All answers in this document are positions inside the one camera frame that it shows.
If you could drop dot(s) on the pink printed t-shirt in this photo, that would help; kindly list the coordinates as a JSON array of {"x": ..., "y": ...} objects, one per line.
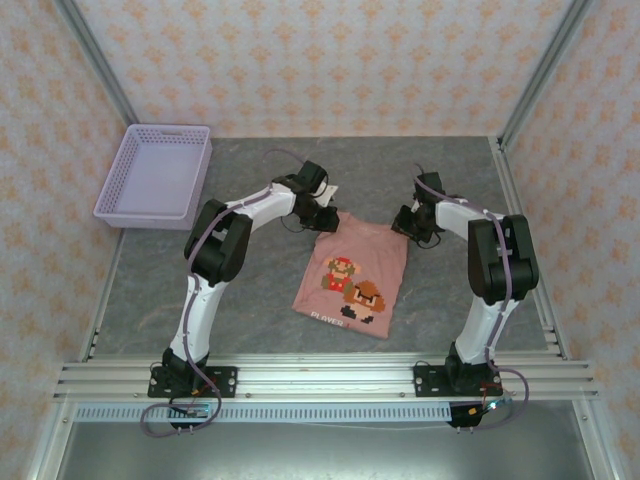
[{"x": 350, "y": 250}]

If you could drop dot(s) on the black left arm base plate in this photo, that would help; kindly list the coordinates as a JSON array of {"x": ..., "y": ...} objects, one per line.
[{"x": 227, "y": 375}]

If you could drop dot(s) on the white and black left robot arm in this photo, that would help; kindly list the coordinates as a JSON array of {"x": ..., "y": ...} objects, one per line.
[{"x": 220, "y": 245}]

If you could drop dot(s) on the lilac plastic basket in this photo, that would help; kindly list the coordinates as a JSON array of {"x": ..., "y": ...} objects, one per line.
[{"x": 130, "y": 175}]

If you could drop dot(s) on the aluminium frame post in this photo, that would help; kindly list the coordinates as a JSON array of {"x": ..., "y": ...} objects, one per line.
[
  {"x": 541, "y": 75},
  {"x": 107, "y": 75}
]

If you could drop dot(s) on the small circuit board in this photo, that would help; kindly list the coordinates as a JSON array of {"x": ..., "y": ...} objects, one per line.
[
  {"x": 195, "y": 411},
  {"x": 487, "y": 406}
]

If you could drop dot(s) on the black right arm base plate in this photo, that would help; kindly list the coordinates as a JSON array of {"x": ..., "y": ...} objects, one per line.
[{"x": 425, "y": 380}]

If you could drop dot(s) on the aluminium table side rail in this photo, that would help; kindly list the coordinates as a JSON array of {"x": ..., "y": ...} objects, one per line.
[
  {"x": 109, "y": 280},
  {"x": 519, "y": 210}
]

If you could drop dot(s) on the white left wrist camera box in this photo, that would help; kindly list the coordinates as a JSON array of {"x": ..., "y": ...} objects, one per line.
[{"x": 328, "y": 194}]

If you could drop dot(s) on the grey metal sheet panel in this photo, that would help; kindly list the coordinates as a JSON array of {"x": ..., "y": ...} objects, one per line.
[{"x": 325, "y": 455}]

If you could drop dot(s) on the short aluminium frame strut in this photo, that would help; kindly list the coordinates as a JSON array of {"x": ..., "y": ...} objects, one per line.
[
  {"x": 595, "y": 445},
  {"x": 52, "y": 440}
]

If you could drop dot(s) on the aluminium mounting rail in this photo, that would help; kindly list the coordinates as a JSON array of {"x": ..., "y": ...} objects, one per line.
[{"x": 325, "y": 382}]

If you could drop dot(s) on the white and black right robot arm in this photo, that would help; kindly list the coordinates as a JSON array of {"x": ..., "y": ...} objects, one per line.
[{"x": 500, "y": 260}]

